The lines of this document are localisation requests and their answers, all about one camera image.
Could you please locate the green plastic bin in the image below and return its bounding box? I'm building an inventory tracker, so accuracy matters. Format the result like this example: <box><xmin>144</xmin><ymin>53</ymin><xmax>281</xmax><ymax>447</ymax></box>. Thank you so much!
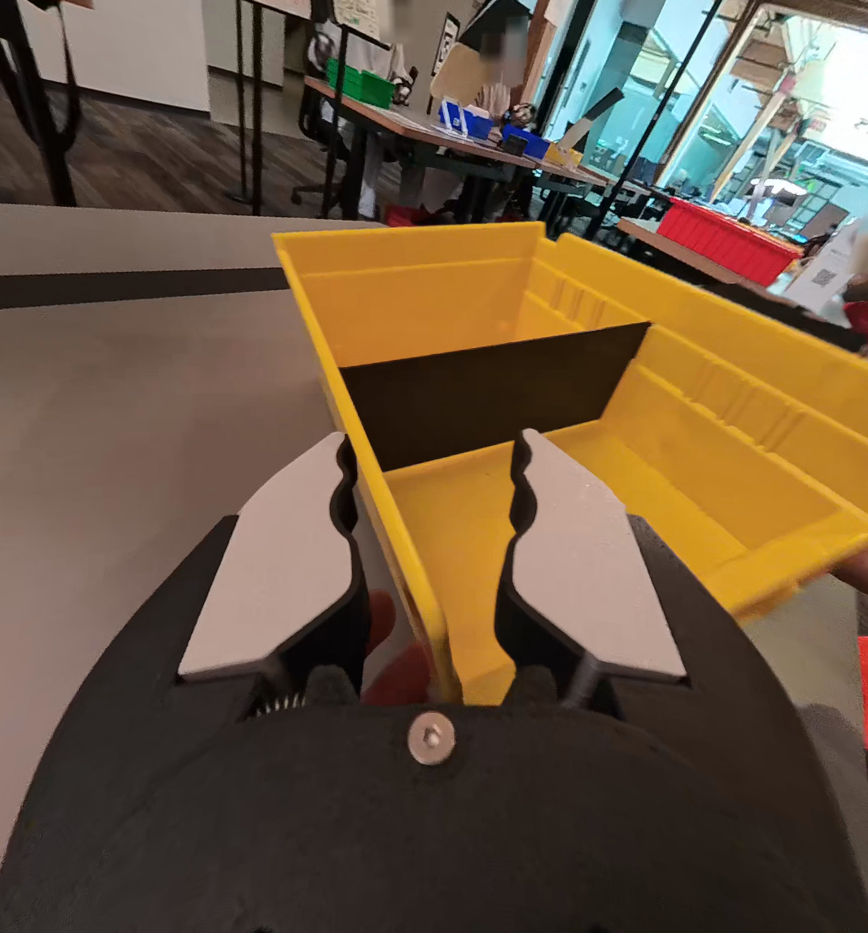
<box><xmin>325</xmin><ymin>57</ymin><xmax>396</xmax><ymax>110</ymax></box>

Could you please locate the tan cardboard panel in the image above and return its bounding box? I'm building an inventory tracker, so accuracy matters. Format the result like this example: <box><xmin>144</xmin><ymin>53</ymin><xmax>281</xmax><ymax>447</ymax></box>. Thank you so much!
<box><xmin>429</xmin><ymin>44</ymin><xmax>495</xmax><ymax>110</ymax></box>

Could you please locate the black floor stand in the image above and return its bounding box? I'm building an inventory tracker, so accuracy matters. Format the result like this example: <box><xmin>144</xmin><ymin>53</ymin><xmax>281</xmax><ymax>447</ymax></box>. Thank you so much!
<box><xmin>226</xmin><ymin>0</ymin><xmax>269</xmax><ymax>217</ymax></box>

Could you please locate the black office chair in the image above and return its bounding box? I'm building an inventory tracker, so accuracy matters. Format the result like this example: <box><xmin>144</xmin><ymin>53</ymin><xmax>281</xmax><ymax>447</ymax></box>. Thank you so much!
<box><xmin>290</xmin><ymin>69</ymin><xmax>355</xmax><ymax>214</ymax></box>

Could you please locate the yellow plastic bin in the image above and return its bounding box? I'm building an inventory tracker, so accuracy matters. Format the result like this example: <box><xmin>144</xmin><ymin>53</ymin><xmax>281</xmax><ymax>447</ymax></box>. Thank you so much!
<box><xmin>272</xmin><ymin>222</ymin><xmax>868</xmax><ymax>707</ymax></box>

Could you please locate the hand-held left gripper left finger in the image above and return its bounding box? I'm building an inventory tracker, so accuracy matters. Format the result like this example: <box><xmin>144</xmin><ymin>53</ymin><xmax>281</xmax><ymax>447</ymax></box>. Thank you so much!
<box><xmin>176</xmin><ymin>432</ymin><xmax>371</xmax><ymax>702</ymax></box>

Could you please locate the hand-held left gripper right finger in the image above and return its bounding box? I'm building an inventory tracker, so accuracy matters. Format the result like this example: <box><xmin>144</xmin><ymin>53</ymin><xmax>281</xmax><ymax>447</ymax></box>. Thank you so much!
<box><xmin>495</xmin><ymin>428</ymin><xmax>689</xmax><ymax>707</ymax></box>

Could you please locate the white cardboard box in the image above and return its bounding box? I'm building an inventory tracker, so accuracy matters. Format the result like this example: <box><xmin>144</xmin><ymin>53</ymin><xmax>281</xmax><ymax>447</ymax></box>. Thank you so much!
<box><xmin>782</xmin><ymin>219</ymin><xmax>867</xmax><ymax>316</ymax></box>

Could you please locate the black metal pole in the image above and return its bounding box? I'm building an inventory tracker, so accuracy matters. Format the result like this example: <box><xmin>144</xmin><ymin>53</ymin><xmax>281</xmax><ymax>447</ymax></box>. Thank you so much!
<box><xmin>586</xmin><ymin>0</ymin><xmax>727</xmax><ymax>243</ymax></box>

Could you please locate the black metal stand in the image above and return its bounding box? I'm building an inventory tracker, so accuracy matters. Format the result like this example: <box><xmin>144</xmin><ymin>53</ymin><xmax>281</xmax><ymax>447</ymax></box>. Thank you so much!
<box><xmin>0</xmin><ymin>0</ymin><xmax>85</xmax><ymax>208</ymax></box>

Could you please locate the red plastic bin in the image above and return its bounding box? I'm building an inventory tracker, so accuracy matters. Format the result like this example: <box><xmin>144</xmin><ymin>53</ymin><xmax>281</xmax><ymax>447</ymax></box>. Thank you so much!
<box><xmin>656</xmin><ymin>195</ymin><xmax>804</xmax><ymax>287</ymax></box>

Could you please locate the blue plastic bin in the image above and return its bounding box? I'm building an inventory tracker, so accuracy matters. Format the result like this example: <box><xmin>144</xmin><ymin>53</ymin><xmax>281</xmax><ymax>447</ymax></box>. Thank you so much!
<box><xmin>502</xmin><ymin>124</ymin><xmax>552</xmax><ymax>159</ymax></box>
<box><xmin>437</xmin><ymin>98</ymin><xmax>495</xmax><ymax>141</ymax></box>

